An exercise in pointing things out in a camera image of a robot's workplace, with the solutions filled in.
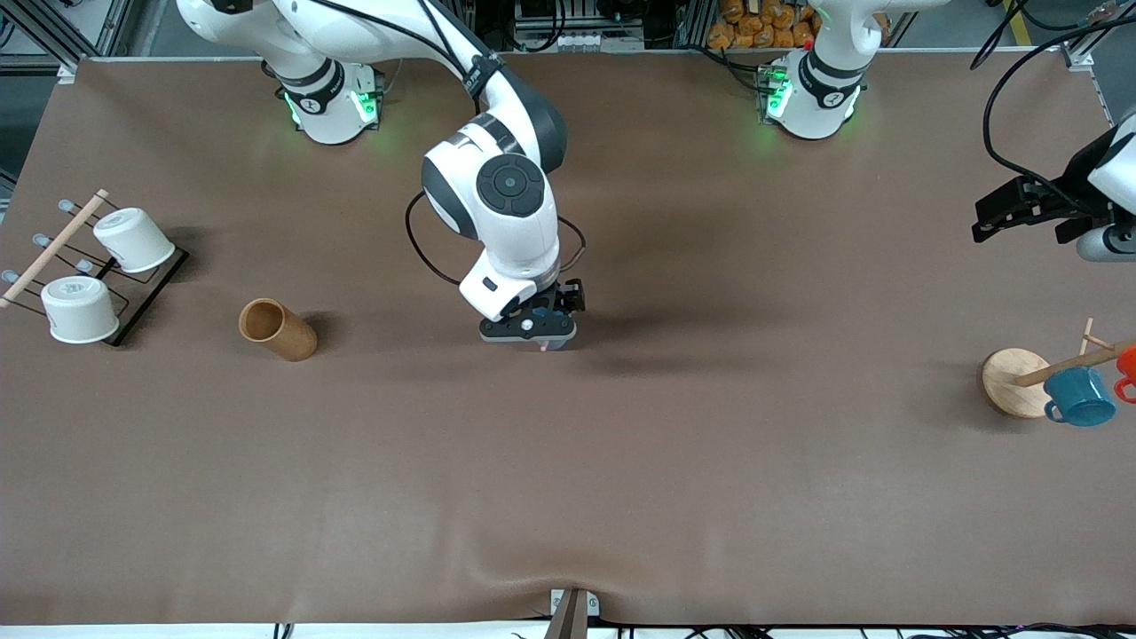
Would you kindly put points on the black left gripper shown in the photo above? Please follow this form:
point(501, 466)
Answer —
point(1068, 190)

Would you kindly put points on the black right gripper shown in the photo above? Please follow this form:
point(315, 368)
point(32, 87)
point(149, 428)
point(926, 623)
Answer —
point(564, 299)

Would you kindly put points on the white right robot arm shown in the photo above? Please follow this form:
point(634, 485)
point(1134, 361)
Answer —
point(510, 231)

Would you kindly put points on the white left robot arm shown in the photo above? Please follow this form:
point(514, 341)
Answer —
point(812, 102)

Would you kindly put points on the white plastic cup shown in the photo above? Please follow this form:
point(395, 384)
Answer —
point(133, 240)
point(80, 311)

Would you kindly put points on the wooden mug tree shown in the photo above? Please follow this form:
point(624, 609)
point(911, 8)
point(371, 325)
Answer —
point(1012, 382)

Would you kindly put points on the orange enamel mug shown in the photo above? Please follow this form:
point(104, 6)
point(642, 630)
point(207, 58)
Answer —
point(1127, 364)

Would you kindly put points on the teal enamel mug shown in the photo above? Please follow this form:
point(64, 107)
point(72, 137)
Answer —
point(1078, 398)

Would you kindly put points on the brown wooden cylinder holder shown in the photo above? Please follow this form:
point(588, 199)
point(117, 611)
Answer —
point(284, 335)

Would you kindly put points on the orange packaged snacks pile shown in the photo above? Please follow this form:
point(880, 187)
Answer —
point(754, 27)

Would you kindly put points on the aluminium frame post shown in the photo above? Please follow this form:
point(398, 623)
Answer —
point(67, 67)
point(1078, 58)

